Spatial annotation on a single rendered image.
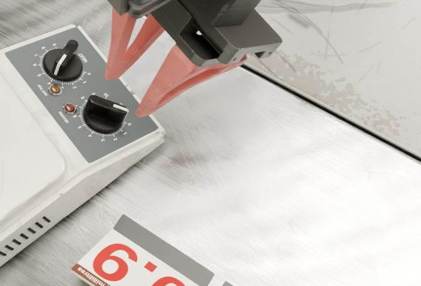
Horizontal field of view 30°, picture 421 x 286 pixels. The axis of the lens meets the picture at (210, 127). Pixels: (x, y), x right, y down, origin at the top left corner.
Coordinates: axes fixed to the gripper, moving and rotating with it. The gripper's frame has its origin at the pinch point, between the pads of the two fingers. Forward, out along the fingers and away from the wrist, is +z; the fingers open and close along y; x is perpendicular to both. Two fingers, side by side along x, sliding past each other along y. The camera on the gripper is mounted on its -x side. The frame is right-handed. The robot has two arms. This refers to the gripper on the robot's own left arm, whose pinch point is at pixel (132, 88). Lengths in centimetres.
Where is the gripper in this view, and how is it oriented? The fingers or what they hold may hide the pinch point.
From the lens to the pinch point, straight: 53.9
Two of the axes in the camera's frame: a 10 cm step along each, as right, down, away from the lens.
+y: 6.3, 7.3, -2.6
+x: 5.3, -1.6, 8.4
